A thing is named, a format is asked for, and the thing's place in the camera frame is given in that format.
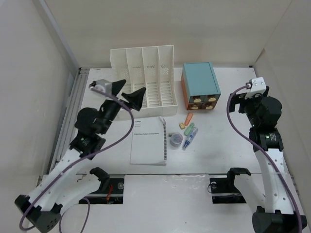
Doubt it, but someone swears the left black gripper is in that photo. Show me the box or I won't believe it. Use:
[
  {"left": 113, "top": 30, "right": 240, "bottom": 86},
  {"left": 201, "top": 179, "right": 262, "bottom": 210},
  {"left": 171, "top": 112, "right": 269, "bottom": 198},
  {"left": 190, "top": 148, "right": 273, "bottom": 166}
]
[{"left": 99, "top": 80, "right": 146, "bottom": 134}]

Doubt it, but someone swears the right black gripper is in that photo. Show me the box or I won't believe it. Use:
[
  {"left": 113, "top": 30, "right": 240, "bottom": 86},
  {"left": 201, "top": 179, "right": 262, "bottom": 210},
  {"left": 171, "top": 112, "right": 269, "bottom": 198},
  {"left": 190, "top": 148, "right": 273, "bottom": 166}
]
[{"left": 228, "top": 91, "right": 267, "bottom": 127}]

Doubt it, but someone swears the teal orange drawer box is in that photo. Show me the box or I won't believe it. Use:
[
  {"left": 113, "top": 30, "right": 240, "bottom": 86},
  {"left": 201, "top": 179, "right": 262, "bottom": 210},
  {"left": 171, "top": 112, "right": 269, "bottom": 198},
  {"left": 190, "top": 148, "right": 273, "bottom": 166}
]
[{"left": 181, "top": 62, "right": 221, "bottom": 111}]

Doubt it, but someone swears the white spiral manual booklet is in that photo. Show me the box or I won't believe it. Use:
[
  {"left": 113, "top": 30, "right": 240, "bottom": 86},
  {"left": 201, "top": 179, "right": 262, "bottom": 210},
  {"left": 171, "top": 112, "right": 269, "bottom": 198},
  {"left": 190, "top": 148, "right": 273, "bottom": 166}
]
[{"left": 130, "top": 116, "right": 167, "bottom": 166}]

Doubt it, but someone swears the orange highlighter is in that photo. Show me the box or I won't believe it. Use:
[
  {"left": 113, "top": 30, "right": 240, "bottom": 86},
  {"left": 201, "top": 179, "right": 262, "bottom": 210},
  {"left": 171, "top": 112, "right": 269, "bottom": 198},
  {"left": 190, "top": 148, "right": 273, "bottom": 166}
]
[{"left": 184, "top": 113, "right": 193, "bottom": 126}]

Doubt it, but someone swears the clear round pin container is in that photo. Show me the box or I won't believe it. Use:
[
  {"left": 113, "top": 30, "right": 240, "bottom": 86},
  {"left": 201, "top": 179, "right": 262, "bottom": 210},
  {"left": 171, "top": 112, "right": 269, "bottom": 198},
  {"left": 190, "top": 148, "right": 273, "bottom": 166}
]
[{"left": 169, "top": 133, "right": 183, "bottom": 148}]

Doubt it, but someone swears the clear blue glue bottle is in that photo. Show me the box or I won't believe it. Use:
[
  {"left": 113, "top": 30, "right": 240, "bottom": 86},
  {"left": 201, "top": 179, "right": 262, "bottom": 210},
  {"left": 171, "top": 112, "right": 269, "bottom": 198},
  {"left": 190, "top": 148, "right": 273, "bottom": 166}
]
[{"left": 182, "top": 127, "right": 198, "bottom": 150}]

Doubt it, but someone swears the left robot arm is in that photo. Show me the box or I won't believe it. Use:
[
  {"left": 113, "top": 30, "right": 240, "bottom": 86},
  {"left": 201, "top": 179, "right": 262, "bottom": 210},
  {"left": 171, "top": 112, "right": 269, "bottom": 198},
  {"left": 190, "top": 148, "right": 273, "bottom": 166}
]
[{"left": 15, "top": 79, "right": 146, "bottom": 233}]

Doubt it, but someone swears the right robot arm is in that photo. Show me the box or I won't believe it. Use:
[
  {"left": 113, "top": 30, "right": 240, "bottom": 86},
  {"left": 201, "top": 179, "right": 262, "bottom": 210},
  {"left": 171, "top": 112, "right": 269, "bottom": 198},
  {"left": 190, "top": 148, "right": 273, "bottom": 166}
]
[{"left": 225, "top": 83, "right": 307, "bottom": 233}]

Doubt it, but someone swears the white file organizer rack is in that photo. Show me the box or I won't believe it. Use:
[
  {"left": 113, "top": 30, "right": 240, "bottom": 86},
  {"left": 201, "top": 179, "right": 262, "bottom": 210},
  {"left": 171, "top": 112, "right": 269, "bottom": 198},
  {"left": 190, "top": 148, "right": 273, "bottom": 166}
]
[{"left": 110, "top": 45, "right": 178, "bottom": 118}]

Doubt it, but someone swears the green highlighter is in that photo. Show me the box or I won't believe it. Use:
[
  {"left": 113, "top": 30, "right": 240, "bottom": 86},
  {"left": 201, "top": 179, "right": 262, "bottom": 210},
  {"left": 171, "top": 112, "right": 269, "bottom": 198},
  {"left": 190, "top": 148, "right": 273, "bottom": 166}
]
[{"left": 184, "top": 123, "right": 195, "bottom": 136}]

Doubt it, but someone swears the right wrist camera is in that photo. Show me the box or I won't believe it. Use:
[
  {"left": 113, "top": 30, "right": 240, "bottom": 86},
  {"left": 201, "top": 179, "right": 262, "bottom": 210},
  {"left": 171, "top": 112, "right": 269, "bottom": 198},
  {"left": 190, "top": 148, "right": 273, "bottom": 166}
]
[{"left": 244, "top": 77, "right": 267, "bottom": 99}]

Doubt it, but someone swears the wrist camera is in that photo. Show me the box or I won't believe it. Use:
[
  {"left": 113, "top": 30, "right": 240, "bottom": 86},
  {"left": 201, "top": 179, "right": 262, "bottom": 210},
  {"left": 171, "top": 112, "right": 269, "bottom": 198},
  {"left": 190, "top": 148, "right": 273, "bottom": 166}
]
[
  {"left": 88, "top": 79, "right": 112, "bottom": 95},
  {"left": 244, "top": 77, "right": 267, "bottom": 99}
]

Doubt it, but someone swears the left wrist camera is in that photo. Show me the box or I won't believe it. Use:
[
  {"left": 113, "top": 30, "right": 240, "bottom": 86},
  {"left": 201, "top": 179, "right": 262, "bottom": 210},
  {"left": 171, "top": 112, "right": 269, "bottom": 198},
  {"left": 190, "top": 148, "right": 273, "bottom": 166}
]
[{"left": 88, "top": 79, "right": 112, "bottom": 95}]

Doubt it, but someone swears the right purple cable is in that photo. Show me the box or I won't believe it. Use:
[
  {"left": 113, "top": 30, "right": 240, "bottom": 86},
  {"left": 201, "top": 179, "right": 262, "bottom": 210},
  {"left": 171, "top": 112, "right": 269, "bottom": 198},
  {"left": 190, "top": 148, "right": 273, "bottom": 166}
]
[{"left": 226, "top": 83, "right": 306, "bottom": 233}]

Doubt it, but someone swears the purple cable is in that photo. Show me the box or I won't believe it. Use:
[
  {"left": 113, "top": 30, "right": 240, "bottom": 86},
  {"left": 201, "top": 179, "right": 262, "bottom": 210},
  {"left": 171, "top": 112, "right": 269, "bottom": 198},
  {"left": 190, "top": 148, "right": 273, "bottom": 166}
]
[
  {"left": 226, "top": 83, "right": 306, "bottom": 233},
  {"left": 18, "top": 87, "right": 137, "bottom": 233}
]

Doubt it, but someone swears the aluminium frame rail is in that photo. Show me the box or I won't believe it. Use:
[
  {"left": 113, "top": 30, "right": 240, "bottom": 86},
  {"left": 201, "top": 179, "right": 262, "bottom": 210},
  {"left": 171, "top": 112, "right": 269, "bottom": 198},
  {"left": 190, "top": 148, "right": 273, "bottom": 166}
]
[{"left": 33, "top": 0, "right": 81, "bottom": 180}]

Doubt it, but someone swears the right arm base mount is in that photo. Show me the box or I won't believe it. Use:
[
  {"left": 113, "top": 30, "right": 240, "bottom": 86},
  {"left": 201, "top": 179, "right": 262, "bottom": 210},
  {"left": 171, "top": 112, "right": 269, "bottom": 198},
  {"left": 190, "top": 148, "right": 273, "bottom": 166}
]
[{"left": 207, "top": 167, "right": 251, "bottom": 204}]

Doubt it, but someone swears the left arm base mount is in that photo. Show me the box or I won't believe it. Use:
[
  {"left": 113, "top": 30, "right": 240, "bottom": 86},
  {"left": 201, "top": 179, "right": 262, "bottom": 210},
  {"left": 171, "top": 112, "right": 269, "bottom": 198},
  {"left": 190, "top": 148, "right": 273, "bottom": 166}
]
[{"left": 77, "top": 167, "right": 125, "bottom": 205}]

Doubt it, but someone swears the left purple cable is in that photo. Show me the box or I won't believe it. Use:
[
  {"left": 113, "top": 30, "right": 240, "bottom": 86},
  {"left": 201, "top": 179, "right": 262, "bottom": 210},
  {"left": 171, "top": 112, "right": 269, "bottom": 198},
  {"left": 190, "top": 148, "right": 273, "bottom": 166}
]
[{"left": 18, "top": 87, "right": 137, "bottom": 233}]

